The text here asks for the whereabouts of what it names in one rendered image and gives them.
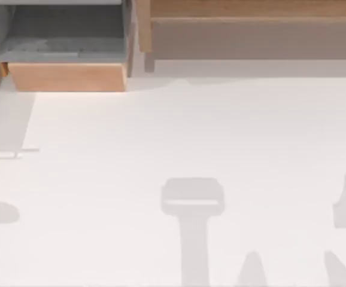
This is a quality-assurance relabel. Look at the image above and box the pale wooden drawer front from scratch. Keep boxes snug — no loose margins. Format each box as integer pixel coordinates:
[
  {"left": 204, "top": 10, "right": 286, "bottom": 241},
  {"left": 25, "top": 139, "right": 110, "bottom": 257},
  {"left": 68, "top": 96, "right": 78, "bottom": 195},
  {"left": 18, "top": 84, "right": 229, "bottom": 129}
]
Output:
[{"left": 7, "top": 62, "right": 127, "bottom": 93}]

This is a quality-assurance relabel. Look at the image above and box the wooden open shelf unit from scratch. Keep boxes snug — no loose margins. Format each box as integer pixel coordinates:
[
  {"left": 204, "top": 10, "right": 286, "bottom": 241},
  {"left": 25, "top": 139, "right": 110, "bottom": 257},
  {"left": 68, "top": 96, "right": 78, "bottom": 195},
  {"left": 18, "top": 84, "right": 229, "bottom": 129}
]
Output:
[{"left": 134, "top": 0, "right": 346, "bottom": 73}]

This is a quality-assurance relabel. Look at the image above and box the pulled-out grey drawer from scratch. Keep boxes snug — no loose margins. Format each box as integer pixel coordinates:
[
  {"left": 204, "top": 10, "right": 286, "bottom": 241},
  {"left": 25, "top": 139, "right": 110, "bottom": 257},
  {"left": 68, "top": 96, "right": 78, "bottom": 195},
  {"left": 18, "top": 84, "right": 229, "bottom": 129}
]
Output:
[{"left": 0, "top": 0, "right": 133, "bottom": 79}]

